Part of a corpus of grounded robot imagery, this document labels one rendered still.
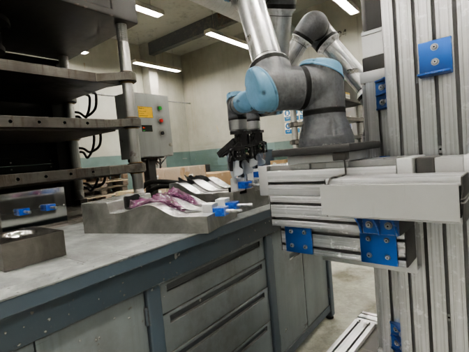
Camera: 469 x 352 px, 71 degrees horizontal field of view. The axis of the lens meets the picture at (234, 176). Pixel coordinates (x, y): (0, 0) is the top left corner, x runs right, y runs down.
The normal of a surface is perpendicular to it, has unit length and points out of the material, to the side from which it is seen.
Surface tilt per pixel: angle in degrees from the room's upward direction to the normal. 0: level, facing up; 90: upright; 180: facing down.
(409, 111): 90
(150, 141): 90
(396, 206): 90
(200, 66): 90
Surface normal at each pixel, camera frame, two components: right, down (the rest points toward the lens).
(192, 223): -0.35, 0.09
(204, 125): -0.61, 0.10
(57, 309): 0.79, -0.04
